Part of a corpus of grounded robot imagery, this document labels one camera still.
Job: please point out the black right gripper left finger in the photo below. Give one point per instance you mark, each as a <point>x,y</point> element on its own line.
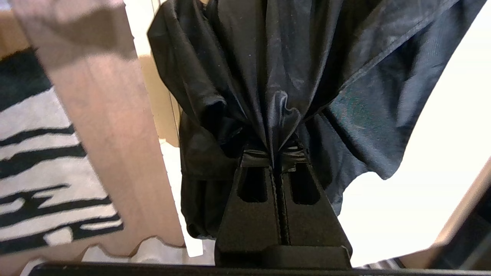
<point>249,226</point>

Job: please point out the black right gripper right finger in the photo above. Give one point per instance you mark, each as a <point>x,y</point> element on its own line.
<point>310,226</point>

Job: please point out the cream ribbed drawer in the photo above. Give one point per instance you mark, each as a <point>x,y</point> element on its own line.
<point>168,161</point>

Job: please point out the black umbrella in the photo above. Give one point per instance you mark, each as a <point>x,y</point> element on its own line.
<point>287,57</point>

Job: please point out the white ribbed cabinet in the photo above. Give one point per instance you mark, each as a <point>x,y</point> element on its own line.
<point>422,172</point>

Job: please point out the black white striped rug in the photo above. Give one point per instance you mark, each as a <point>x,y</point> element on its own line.
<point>38,153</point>

